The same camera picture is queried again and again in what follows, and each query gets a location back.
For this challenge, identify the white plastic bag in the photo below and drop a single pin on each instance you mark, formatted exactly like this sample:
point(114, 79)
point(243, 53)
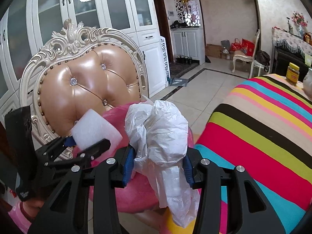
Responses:
point(158, 136)

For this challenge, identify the white carved floor panel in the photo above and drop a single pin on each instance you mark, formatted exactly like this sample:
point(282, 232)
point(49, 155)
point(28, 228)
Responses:
point(165, 61)

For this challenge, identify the white foam block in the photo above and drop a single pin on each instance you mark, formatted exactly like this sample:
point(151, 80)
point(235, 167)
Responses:
point(97, 129)

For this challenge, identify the cardboard box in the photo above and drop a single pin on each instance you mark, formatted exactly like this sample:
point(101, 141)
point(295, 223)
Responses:
point(213, 50)

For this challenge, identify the ornate tan leather chair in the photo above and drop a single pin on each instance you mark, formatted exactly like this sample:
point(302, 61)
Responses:
point(90, 78)

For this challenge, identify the grey paper bag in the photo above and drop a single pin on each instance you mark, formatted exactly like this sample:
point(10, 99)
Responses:
point(225, 45)

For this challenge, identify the white carved partition screen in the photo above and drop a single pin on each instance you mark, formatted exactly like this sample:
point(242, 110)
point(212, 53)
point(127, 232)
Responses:
point(186, 4)

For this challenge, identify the lace piano cover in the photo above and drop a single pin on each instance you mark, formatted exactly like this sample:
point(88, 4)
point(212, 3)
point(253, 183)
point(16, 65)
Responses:
point(285, 39)

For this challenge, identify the white glass door cabinet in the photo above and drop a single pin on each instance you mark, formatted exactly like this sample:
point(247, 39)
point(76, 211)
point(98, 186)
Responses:
point(48, 12)

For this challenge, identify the black piano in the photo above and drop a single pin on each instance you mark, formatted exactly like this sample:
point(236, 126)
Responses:
point(290, 61)

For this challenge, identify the white ornate dining chair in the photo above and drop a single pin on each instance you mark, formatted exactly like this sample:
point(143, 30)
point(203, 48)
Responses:
point(243, 56)

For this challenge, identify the yellow lid jar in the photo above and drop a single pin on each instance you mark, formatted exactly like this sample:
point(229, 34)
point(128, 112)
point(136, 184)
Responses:
point(292, 74)

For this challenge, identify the black items on cabinet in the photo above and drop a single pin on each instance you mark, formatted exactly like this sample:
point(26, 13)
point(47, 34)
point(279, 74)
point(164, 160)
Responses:
point(177, 25)

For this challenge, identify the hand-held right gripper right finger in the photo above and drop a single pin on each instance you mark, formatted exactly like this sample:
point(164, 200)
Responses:
point(188, 173)

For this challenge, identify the pink lined trash bin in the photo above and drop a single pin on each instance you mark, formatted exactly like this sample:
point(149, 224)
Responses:
point(143, 192)

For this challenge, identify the vase of pink flowers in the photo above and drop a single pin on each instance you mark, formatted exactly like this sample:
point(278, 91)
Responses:
point(300, 20)

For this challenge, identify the large red gift bag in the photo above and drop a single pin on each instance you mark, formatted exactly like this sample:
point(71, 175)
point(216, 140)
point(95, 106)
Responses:
point(248, 46)

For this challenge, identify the grey packet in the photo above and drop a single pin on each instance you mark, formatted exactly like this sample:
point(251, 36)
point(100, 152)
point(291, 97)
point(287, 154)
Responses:
point(180, 82)

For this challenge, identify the person's left forearm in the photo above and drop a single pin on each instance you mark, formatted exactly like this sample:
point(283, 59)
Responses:
point(17, 215)

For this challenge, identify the brown handbag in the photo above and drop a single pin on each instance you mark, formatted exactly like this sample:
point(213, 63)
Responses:
point(308, 38)

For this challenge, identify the dark wooden door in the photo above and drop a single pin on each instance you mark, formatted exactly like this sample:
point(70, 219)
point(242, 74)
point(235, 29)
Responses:
point(162, 24)

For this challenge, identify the white low cabinet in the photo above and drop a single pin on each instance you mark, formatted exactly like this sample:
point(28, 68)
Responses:
point(187, 43)

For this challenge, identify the striped tablecloth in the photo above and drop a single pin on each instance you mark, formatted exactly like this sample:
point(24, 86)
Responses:
point(263, 139)

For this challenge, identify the small red gift bag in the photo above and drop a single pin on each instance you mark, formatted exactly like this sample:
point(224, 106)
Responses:
point(235, 45)

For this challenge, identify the dark handbag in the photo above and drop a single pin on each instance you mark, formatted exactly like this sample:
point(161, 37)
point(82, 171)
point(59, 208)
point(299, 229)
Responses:
point(263, 58)

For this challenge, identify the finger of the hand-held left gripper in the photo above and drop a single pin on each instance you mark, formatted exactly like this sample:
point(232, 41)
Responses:
point(65, 142)
point(96, 146)

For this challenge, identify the patterned doormat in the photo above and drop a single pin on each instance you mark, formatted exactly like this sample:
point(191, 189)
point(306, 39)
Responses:
point(181, 67)

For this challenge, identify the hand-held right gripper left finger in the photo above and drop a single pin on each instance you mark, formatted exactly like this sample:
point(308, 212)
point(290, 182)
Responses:
point(128, 167)

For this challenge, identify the row of dark shoes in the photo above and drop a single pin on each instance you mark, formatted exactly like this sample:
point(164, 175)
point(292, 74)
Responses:
point(184, 59)

